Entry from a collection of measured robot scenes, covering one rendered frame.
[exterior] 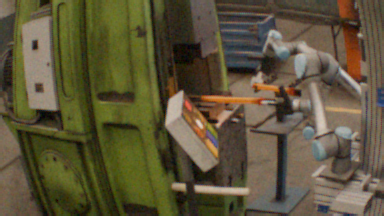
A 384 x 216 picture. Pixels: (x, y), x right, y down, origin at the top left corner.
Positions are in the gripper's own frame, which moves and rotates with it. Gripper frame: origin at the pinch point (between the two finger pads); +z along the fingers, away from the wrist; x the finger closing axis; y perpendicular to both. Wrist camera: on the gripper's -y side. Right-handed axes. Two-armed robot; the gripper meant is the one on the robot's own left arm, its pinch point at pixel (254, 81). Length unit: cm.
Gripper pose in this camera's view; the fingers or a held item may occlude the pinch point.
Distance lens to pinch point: 319.3
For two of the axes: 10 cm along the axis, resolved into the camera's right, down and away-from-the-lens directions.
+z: -3.2, 8.0, 5.1
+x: 4.3, -3.6, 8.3
